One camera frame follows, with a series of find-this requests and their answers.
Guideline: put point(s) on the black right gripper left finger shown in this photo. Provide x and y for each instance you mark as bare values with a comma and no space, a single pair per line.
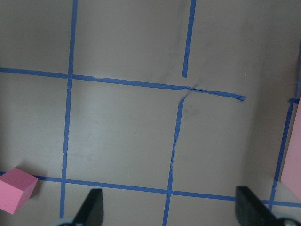
91,212

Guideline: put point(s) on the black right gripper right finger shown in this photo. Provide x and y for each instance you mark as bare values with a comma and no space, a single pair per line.
250,211

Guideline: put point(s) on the pink plastic bin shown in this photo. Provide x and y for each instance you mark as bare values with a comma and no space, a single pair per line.
291,173

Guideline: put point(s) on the pink foam cube centre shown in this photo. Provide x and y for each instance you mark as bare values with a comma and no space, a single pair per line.
16,187

